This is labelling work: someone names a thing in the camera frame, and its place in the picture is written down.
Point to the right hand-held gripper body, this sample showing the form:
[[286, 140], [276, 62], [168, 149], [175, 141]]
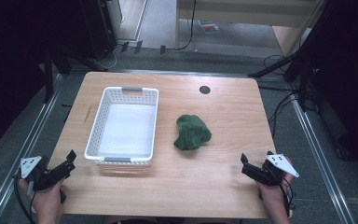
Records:
[[275, 174]]

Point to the black cabinet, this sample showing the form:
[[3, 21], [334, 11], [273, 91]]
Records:
[[98, 28]]

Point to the aluminium floor rail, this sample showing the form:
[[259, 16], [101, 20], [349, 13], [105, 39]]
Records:
[[320, 158], [21, 149]]

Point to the black metal stand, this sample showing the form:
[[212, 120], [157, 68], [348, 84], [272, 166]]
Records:
[[279, 63]]

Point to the person's right hand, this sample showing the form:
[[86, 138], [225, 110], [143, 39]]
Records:
[[275, 197]]

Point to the white plastic basket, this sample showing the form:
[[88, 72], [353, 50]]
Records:
[[124, 130]]

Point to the black curtain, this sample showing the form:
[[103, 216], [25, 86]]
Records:
[[348, 77], [9, 62]]

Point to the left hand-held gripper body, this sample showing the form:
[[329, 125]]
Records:
[[40, 177]]

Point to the magazine on floor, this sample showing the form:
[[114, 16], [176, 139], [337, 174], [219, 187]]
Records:
[[209, 27]]

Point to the light wooden desk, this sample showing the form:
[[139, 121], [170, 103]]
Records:
[[245, 7]]

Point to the green cloth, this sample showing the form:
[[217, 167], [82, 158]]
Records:
[[192, 132]]

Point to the person's left hand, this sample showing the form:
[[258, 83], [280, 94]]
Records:
[[48, 200]]

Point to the black round table grommet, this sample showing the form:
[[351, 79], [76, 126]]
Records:
[[204, 90]]

